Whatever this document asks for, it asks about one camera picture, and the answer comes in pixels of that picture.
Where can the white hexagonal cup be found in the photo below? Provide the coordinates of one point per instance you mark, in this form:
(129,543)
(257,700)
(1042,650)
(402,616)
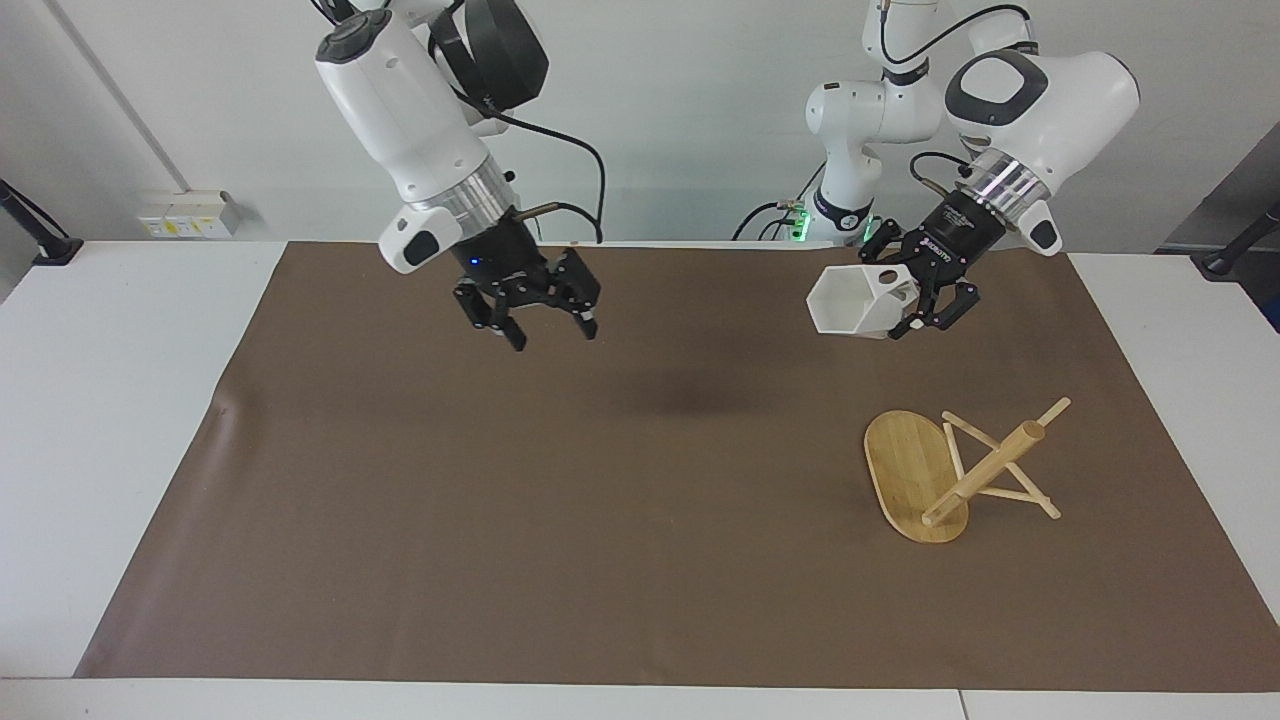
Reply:
(850,300)

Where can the black stand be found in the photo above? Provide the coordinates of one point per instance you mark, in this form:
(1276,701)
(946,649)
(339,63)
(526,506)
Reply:
(1225,260)
(50,245)

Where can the white wall socket box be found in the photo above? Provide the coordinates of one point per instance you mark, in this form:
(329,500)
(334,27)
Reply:
(190,215)

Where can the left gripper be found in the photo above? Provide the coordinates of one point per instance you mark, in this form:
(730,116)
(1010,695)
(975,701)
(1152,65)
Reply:
(955,235)

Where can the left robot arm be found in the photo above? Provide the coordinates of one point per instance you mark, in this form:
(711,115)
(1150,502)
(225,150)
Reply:
(1060,100)

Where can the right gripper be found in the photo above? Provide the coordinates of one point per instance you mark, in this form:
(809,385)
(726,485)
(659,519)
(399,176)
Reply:
(498,252)

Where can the white wall conduit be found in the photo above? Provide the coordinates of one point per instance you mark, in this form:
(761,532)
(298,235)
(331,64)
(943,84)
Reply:
(120,100)

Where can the wooden cup rack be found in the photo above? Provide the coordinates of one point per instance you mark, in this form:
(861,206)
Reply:
(910,470)

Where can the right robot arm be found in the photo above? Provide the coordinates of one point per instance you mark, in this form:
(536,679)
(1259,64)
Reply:
(400,100)

